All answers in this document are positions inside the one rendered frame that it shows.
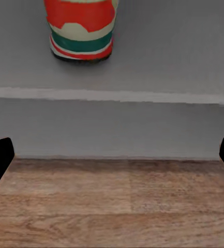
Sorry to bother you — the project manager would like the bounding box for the gym shoe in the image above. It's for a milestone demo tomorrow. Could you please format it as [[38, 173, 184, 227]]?
[[44, 0, 121, 64]]

